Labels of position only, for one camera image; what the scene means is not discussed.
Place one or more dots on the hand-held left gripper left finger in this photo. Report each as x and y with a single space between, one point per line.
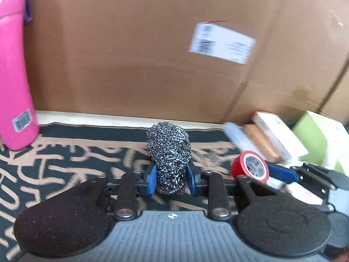
150 179

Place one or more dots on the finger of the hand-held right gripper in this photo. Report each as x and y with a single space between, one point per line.
280 172

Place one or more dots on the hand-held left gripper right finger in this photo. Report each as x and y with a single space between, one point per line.
191 180

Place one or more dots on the steel wool scourer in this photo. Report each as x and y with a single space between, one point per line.
169 155

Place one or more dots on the red tape roll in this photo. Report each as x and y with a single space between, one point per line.
240 167

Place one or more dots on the green shoe box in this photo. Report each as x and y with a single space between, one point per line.
316 133

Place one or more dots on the orange box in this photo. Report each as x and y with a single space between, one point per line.
261 144

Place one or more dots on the white glove with pink cuff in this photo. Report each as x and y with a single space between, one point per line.
306 195

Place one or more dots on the small white box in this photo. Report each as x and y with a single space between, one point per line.
275 131

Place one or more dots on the clear plastic wrapped roll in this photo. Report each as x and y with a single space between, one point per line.
234 136

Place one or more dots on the black patterned tablecloth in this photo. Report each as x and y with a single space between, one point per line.
68 158

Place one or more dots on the brown cardboard sheet with label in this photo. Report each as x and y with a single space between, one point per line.
136 60

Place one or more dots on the white shipping label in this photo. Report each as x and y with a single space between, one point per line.
222 42

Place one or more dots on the pink thermos bottle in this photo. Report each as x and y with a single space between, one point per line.
13 73

